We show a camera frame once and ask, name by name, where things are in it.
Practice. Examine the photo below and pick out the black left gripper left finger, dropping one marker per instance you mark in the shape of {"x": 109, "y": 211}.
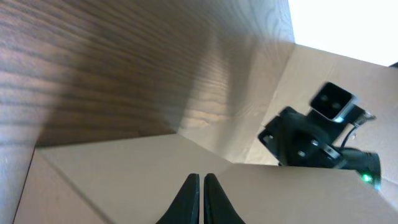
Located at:
{"x": 185, "y": 208}

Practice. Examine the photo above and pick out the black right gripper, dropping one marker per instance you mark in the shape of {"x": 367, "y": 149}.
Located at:
{"x": 299, "y": 140}

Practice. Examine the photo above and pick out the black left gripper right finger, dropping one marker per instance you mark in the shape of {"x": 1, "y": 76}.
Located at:
{"x": 217, "y": 207}

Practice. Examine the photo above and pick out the brown cardboard box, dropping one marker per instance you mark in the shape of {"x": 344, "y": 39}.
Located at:
{"x": 124, "y": 164}

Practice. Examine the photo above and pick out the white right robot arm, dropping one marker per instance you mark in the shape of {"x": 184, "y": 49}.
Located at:
{"x": 366, "y": 164}

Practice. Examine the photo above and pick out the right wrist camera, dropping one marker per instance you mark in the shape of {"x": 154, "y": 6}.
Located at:
{"x": 333, "y": 102}

